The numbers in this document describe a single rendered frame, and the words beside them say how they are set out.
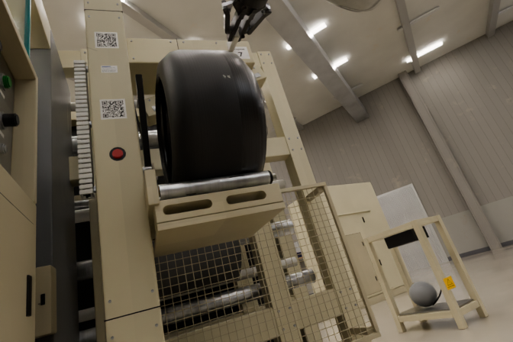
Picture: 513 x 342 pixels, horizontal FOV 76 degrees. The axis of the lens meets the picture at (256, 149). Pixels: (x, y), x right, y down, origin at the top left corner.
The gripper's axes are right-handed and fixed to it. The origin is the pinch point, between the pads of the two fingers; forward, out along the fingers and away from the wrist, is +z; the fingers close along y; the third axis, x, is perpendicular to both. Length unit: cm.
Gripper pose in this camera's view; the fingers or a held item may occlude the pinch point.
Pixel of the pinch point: (233, 40)
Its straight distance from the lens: 96.5
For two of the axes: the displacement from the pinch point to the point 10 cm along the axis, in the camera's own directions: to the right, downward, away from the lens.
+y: -9.2, 0.9, -3.7
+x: 2.0, 9.4, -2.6
